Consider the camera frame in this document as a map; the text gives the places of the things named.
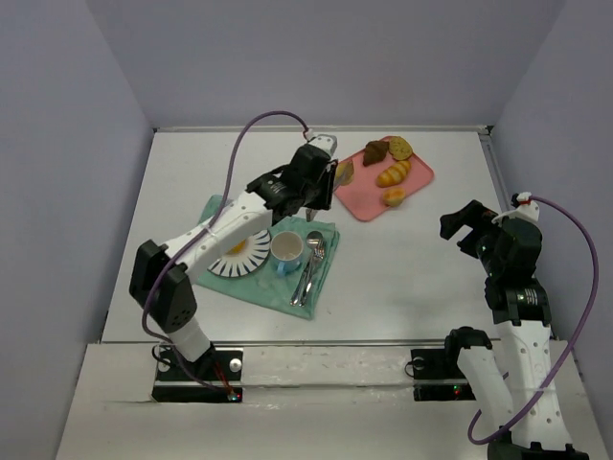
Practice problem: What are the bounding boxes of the small orange-topped bun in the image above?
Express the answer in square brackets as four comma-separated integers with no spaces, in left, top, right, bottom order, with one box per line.
[381,187,406,207]

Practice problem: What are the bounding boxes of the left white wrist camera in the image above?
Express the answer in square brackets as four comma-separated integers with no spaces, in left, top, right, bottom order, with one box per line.
[307,134,337,157]

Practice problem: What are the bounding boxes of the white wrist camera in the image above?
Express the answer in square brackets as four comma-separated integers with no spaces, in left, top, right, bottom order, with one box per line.
[491,192,540,226]
[307,134,337,157]

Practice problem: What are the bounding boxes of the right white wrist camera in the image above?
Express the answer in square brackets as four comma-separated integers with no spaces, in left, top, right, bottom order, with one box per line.
[491,192,540,226]

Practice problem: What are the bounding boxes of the metal fork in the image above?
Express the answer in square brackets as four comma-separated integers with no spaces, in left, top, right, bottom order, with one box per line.
[297,239,326,307]

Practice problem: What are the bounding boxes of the blue striped white plate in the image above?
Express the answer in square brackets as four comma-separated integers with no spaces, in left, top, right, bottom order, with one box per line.
[208,230,271,278]

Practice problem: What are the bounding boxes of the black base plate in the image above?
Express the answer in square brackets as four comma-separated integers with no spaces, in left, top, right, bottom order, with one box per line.
[404,348,475,403]
[151,344,244,403]

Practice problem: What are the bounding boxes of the teal cloth mat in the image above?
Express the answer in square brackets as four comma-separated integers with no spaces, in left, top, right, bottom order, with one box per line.
[197,217,340,320]

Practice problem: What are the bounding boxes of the metal knife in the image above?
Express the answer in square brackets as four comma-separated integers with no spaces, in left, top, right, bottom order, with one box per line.
[290,252,313,306]

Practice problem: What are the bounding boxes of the dark chocolate croissant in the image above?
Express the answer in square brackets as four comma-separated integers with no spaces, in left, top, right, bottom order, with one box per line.
[362,140,389,167]

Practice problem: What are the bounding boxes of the long golden bread roll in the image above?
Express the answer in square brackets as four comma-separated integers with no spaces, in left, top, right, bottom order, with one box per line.
[375,160,411,188]

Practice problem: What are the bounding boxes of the metal spoon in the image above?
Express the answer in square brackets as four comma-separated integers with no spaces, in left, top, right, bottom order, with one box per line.
[306,230,324,261]

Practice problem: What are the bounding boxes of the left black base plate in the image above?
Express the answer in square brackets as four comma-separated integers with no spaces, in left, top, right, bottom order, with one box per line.
[151,344,244,403]

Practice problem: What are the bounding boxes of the small round yellow bun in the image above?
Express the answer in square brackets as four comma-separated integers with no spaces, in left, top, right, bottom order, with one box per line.
[334,161,354,189]

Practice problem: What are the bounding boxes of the blue and cream mug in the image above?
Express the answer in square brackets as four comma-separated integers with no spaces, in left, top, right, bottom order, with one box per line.
[270,231,304,276]

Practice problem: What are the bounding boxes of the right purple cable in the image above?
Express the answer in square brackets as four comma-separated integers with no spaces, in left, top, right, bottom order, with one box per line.
[467,194,600,445]

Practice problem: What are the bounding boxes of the round green-speckled bun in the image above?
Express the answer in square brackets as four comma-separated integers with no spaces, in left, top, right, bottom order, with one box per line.
[388,136,414,161]

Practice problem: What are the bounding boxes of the golden donut bread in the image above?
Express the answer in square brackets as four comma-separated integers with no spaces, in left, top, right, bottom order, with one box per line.
[227,240,247,255]

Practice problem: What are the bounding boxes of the metal tongs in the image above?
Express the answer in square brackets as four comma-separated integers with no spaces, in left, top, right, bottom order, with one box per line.
[306,160,354,222]

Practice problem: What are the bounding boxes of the pink tray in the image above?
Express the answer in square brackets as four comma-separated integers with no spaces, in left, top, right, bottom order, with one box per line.
[334,150,434,222]

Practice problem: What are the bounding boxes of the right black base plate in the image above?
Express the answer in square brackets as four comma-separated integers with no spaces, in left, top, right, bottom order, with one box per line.
[404,348,475,403]

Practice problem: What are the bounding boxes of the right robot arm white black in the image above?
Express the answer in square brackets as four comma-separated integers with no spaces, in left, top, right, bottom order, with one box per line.
[440,193,588,459]

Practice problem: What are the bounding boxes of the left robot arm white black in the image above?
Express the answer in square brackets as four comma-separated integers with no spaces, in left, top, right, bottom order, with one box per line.
[128,135,337,362]

